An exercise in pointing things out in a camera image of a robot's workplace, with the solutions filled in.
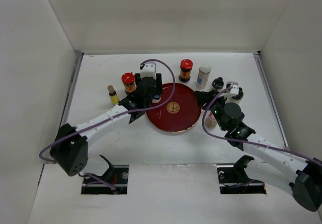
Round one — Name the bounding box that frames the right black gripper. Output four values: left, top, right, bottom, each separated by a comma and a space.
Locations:
194, 90, 228, 131

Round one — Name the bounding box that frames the silver lid blue label jar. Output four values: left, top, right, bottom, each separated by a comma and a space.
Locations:
152, 93, 162, 104

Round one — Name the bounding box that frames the pink cap small jar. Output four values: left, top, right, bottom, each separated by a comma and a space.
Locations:
204, 112, 217, 129

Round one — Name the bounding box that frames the red lid sauce jar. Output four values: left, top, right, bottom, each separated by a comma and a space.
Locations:
179, 59, 193, 83
121, 72, 136, 95

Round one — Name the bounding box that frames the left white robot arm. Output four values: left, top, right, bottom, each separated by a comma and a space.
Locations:
50, 73, 162, 177

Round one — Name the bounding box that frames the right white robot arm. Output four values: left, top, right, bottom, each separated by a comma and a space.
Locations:
195, 87, 321, 212

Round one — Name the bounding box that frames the black cap grinder bottle left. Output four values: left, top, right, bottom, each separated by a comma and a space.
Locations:
211, 77, 224, 92

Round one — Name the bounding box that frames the black cap grinder bottle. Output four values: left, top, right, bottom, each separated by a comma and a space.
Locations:
232, 87, 244, 101
211, 77, 224, 92

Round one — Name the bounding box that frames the red round tray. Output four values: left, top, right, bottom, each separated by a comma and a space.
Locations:
146, 83, 201, 133

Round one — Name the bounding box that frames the white lid spice jar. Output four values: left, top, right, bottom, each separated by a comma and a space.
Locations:
196, 64, 211, 89

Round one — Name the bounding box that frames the black cap grinder bottle right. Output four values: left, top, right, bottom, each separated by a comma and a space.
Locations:
232, 87, 244, 101

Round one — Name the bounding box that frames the small yellow liquid bottle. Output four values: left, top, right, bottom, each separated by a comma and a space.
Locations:
107, 85, 119, 106

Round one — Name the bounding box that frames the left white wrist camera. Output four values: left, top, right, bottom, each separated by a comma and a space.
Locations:
140, 61, 156, 79

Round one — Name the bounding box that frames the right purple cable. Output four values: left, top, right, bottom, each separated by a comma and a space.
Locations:
201, 87, 322, 168

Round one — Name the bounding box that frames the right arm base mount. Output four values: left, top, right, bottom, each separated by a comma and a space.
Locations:
217, 155, 267, 194

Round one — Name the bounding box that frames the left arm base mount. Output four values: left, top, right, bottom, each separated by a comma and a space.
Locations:
79, 155, 129, 195

